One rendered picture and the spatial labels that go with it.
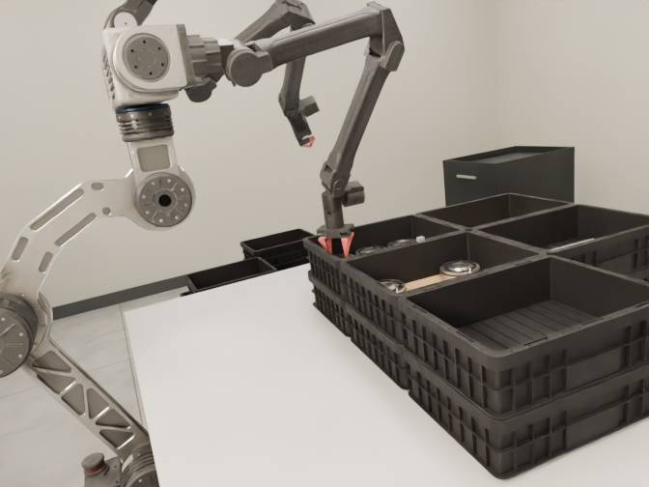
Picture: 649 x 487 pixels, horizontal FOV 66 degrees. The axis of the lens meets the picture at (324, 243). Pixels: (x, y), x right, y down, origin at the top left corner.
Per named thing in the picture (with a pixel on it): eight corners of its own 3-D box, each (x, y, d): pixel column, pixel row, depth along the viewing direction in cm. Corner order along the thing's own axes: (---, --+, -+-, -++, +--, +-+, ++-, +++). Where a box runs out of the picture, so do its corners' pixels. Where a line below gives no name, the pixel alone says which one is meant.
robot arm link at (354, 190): (321, 166, 144) (334, 181, 138) (355, 159, 149) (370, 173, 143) (319, 201, 152) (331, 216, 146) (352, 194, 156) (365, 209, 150)
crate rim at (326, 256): (338, 270, 128) (337, 261, 127) (301, 245, 155) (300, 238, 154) (468, 238, 140) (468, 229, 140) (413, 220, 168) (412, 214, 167)
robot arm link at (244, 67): (383, -9, 122) (406, 0, 115) (385, 46, 132) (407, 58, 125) (211, 43, 112) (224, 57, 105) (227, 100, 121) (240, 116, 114)
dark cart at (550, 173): (498, 318, 290) (493, 163, 266) (448, 297, 330) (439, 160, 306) (574, 291, 313) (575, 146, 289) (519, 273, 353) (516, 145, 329)
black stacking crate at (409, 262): (400, 350, 103) (395, 299, 100) (344, 304, 130) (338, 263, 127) (550, 302, 116) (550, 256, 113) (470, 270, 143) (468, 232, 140)
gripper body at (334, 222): (323, 230, 155) (320, 207, 153) (354, 229, 151) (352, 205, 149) (316, 236, 149) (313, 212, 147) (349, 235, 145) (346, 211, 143)
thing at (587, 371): (497, 429, 76) (494, 362, 73) (401, 351, 103) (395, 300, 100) (680, 356, 88) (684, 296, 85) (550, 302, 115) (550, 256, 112)
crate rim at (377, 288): (395, 307, 100) (394, 297, 100) (338, 270, 128) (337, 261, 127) (550, 263, 113) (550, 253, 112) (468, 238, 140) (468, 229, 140)
